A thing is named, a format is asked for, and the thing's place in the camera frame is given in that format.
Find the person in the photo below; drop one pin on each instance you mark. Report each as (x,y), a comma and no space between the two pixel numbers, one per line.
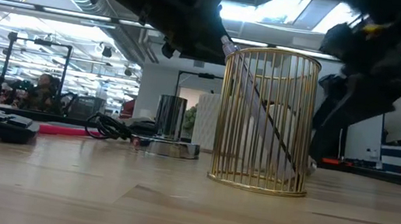
(43,94)

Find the chrome lamp socket base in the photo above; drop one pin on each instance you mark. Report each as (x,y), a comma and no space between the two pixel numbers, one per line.
(170,115)

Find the black mesh chair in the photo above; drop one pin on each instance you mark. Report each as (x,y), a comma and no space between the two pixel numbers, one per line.
(87,108)

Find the pink pen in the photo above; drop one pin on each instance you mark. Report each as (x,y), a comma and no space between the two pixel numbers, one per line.
(64,131)

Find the black upright object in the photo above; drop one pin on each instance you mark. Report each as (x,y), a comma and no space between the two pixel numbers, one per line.
(325,145)

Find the green succulent plant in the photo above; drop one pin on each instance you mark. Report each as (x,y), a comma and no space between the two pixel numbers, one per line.
(189,120)

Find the white ribbed pen cup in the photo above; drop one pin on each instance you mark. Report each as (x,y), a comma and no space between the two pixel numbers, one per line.
(207,121)

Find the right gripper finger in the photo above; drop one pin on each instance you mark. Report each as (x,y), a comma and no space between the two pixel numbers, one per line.
(366,109)
(332,95)

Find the black gantry frame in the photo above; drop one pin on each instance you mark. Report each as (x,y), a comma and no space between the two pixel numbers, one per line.
(41,42)

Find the white screen monitor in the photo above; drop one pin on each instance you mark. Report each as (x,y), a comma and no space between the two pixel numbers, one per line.
(363,142)

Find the black and white pen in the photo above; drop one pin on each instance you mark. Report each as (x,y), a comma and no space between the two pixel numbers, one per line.
(267,137)

